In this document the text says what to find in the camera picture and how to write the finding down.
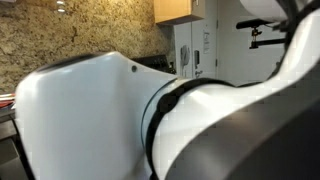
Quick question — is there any red white paper packet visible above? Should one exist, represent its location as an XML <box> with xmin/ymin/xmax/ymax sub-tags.
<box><xmin>0</xmin><ymin>93</ymin><xmax>16</xmax><ymax>101</ymax></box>

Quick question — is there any black door lock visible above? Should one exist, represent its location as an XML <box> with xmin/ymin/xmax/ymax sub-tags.
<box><xmin>193</xmin><ymin>49</ymin><xmax>201</xmax><ymax>70</ymax></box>

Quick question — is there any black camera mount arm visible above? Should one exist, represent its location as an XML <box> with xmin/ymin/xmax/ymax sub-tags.
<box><xmin>248</xmin><ymin>28</ymin><xmax>288</xmax><ymax>50</ymax></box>

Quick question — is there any grey wall phone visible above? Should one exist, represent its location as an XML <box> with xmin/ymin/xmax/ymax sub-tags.
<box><xmin>179</xmin><ymin>44</ymin><xmax>191</xmax><ymax>78</ymax></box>

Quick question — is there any black stereo camera bar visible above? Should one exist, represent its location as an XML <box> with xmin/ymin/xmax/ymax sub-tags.
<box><xmin>235</xmin><ymin>17</ymin><xmax>274</xmax><ymax>30</ymax></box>

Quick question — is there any black electric stove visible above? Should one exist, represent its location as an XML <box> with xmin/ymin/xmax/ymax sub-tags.
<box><xmin>130</xmin><ymin>54</ymin><xmax>176</xmax><ymax>75</ymax></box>

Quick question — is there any light wooden wall cabinet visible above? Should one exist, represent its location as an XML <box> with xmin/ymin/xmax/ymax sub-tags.
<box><xmin>153</xmin><ymin>0</ymin><xmax>206</xmax><ymax>26</ymax></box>

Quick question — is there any paper sign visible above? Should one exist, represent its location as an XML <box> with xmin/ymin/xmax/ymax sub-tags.
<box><xmin>202</xmin><ymin>30</ymin><xmax>212</xmax><ymax>54</ymax></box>

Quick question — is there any flat red packet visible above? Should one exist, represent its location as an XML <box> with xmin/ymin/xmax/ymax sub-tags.
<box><xmin>0</xmin><ymin>100</ymin><xmax>15</xmax><ymax>110</ymax></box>

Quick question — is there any white door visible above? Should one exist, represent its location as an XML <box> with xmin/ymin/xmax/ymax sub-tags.
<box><xmin>190</xmin><ymin>0</ymin><xmax>219</xmax><ymax>80</ymax></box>

